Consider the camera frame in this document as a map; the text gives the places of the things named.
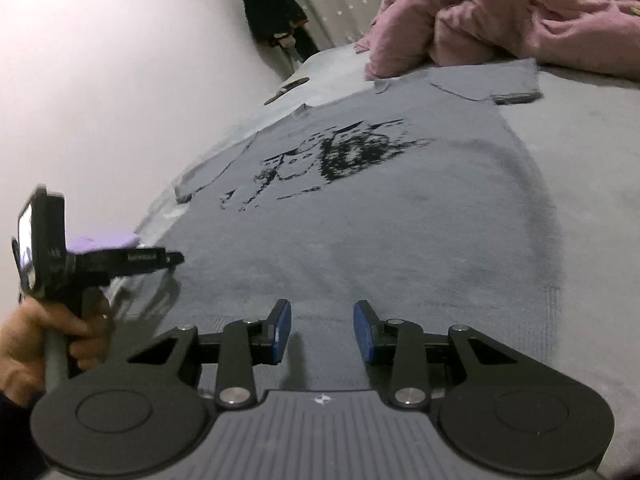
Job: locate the person's left hand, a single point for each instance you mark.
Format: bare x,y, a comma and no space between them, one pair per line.
25,350

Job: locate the brown wooden brush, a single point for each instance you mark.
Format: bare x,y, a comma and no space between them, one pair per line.
295,82

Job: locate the pink duvet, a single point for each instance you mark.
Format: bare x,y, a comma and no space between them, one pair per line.
475,25

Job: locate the grey knitted sweater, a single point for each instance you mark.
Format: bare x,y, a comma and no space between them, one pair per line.
400,240

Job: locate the purple folded cloth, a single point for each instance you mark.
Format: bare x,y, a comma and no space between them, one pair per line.
105,240

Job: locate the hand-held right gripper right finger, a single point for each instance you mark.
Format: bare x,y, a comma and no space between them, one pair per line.
364,332

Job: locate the black hanging jacket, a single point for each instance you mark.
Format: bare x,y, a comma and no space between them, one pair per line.
267,5

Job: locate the small grey object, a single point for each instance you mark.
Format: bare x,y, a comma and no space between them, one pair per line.
634,10

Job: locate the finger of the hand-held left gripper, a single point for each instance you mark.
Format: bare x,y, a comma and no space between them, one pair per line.
174,260

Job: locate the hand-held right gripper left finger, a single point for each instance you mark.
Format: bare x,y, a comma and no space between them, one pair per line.
282,332

